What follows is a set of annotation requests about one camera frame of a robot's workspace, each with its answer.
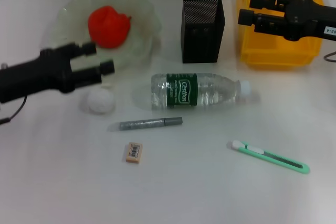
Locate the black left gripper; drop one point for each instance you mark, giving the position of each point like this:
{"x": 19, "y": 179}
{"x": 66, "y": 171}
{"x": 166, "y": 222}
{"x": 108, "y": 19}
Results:
{"x": 34, "y": 77}

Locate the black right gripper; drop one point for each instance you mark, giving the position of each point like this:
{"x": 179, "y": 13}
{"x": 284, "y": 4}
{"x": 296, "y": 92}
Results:
{"x": 307, "y": 19}

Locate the white paper ball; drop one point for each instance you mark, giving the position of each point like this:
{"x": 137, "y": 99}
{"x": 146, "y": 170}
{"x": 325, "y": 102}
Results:
{"x": 101, "y": 102}

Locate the clear green-label water bottle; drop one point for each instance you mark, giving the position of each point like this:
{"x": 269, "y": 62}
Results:
{"x": 181, "y": 90}

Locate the pale green glass plate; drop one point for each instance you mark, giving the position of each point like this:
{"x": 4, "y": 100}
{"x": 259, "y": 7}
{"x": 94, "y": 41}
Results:
{"x": 141, "y": 24}

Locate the black mesh pen holder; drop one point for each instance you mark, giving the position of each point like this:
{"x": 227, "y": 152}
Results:
{"x": 202, "y": 40}

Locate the grey glitter pen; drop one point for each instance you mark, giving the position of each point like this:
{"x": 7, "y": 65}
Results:
{"x": 147, "y": 123}

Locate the beige eraser with barcode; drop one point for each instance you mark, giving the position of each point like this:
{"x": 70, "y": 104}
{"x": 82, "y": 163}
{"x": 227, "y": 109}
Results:
{"x": 132, "y": 153}

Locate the green utility knife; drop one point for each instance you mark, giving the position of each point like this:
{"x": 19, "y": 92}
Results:
{"x": 275, "y": 159}

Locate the yellow plastic bin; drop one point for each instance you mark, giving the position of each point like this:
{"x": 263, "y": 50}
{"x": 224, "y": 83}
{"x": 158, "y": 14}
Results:
{"x": 262, "y": 53}

